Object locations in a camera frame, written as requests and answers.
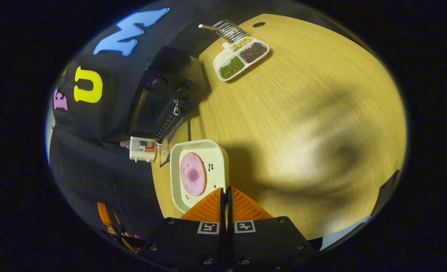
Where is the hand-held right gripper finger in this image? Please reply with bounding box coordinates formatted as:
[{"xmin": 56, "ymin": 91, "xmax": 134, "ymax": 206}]
[
  {"xmin": 142, "ymin": 187, "xmax": 228, "ymax": 272},
  {"xmin": 228, "ymin": 186, "xmax": 318, "ymax": 272}
]

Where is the pink ham slice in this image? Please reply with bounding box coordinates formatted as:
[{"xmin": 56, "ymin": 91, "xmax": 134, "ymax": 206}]
[{"xmin": 180, "ymin": 152, "xmax": 208, "ymax": 196}]

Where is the white square plate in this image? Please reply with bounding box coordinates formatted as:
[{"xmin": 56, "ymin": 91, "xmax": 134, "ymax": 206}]
[{"xmin": 170, "ymin": 139, "xmax": 230, "ymax": 214}]

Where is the black electric oven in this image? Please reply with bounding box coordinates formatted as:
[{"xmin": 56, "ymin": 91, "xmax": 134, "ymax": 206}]
[{"xmin": 128, "ymin": 45, "xmax": 209, "ymax": 168}]

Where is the black backdrop cloth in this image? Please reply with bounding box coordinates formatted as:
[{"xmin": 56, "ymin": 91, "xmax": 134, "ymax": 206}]
[{"xmin": 48, "ymin": 0, "xmax": 224, "ymax": 242}]

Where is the white toaster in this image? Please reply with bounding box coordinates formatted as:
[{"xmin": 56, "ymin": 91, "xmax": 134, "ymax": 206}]
[{"xmin": 130, "ymin": 136, "xmax": 159, "ymax": 163}]

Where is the clear bottle with red label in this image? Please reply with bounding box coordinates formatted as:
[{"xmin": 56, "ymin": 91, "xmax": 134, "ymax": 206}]
[{"xmin": 120, "ymin": 139, "xmax": 160, "ymax": 153}]

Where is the white divided tray of beans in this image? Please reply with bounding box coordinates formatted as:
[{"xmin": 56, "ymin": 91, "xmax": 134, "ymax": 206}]
[{"xmin": 213, "ymin": 37, "xmax": 270, "ymax": 82}]

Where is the oven wire rack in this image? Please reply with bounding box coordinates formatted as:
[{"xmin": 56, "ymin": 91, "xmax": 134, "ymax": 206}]
[{"xmin": 146, "ymin": 87, "xmax": 188, "ymax": 143}]

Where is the wire mesh utensil holder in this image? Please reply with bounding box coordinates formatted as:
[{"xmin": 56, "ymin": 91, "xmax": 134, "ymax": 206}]
[{"xmin": 213, "ymin": 20, "xmax": 246, "ymax": 43}]

